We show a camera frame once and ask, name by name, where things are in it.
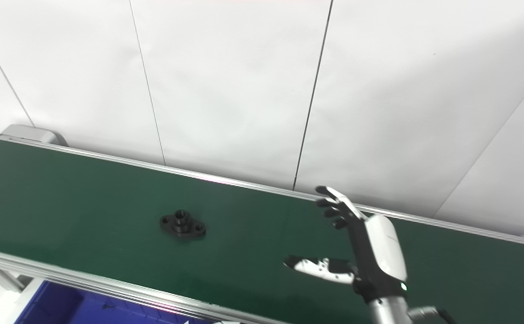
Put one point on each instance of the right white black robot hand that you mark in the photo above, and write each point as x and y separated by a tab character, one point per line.
381	252

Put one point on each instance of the black flange part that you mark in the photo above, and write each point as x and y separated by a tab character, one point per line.
182	225

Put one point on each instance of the green conveyor belt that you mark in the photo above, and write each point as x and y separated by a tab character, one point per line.
86	202

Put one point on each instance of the gray conveyor end cover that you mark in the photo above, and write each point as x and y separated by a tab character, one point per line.
32	133

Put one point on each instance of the aluminium conveyor support strut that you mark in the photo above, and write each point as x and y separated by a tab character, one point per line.
1	279

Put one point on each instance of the aluminium conveyor side rail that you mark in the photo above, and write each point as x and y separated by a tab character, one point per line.
244	183

